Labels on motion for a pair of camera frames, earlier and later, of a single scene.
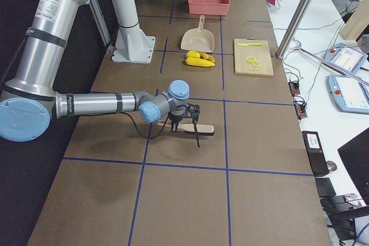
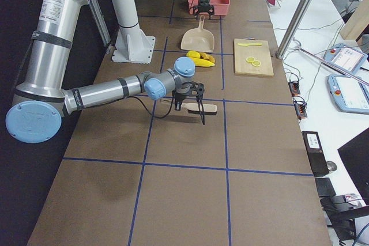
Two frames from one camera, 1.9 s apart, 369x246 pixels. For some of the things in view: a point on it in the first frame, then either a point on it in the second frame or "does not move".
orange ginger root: x=207 y=57 does not move
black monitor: x=355 y=154 does not move
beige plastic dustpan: x=198 y=39 does not move
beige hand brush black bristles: x=207 y=130 to x=209 y=109
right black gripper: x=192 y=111 to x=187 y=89
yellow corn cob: x=196 y=61 does not move
